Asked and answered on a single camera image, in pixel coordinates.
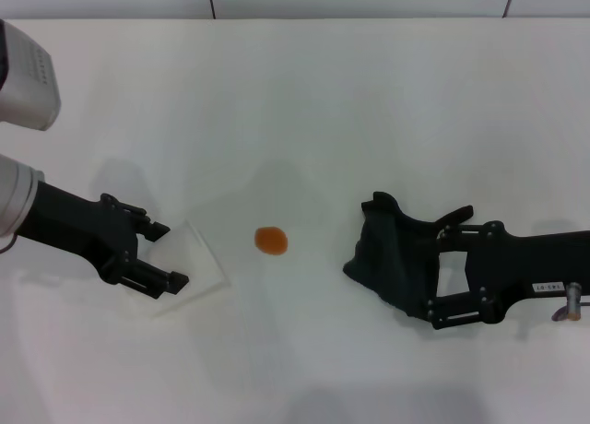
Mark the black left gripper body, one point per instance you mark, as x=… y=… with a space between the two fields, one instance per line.
x=83 y=230

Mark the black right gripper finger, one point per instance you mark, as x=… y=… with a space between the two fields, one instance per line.
x=456 y=299
x=461 y=240

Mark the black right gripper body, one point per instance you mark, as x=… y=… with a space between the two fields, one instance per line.
x=530 y=262

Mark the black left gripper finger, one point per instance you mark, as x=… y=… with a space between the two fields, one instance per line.
x=156 y=281
x=154 y=230

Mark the white paper cup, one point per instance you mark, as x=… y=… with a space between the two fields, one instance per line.
x=198 y=262

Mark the dark blue rag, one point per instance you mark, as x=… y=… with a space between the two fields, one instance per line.
x=392 y=258

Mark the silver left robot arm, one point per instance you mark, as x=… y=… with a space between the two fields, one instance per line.
x=14 y=198

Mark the brown water stain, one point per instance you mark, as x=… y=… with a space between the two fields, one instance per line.
x=272 y=240

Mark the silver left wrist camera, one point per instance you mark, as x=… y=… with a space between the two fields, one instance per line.
x=27 y=87

